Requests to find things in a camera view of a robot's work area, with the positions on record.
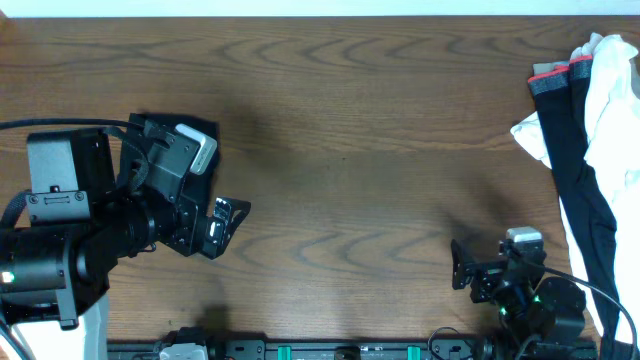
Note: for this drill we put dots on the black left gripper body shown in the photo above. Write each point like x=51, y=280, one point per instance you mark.
x=176, y=230

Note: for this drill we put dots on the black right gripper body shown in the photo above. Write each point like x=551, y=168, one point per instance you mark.
x=489, y=274

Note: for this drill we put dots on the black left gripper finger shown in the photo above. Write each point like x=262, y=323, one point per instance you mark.
x=241, y=210
x=218, y=223

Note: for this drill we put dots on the black t-shirt white logo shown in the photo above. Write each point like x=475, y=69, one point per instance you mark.
x=205, y=150

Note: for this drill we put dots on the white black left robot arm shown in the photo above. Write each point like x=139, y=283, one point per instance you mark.
x=99, y=195

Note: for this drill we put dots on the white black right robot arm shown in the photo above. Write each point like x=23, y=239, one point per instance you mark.
x=541, y=317

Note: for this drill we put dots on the white crumpled garment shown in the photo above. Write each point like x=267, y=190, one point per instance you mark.
x=612, y=132

